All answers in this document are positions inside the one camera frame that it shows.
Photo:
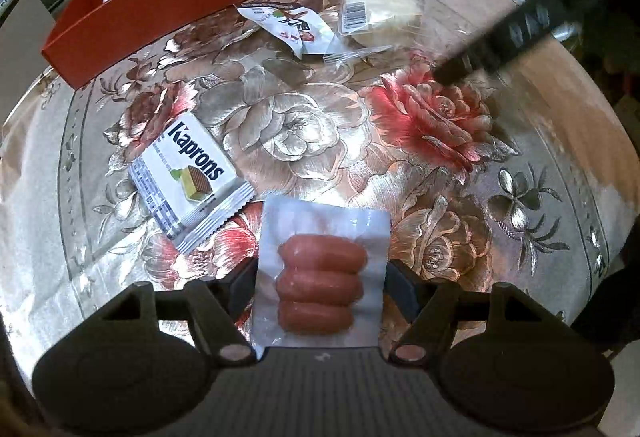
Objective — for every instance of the beige cabinet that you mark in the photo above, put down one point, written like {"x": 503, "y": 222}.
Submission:
{"x": 20, "y": 37}

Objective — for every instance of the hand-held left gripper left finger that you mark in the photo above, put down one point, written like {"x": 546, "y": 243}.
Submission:
{"x": 244, "y": 284}

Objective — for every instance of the round cake clear wrapper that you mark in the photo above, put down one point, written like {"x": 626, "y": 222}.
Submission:
{"x": 380, "y": 12}

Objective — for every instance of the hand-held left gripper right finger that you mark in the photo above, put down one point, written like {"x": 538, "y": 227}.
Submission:
{"x": 400, "y": 287}

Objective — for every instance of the white wafer packet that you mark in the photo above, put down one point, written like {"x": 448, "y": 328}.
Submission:
{"x": 190, "y": 167}

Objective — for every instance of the white red snack packet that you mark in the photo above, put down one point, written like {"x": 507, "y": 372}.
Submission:
{"x": 295, "y": 27}

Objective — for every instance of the red cardboard box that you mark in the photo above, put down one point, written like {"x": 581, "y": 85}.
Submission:
{"x": 175, "y": 2}

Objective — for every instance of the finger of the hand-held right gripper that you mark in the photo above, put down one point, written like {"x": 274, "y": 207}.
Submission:
{"x": 495, "y": 39}

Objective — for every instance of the floral tablecloth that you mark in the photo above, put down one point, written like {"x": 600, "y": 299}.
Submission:
{"x": 310, "y": 127}

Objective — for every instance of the sausage packet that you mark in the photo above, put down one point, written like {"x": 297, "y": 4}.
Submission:
{"x": 320, "y": 267}

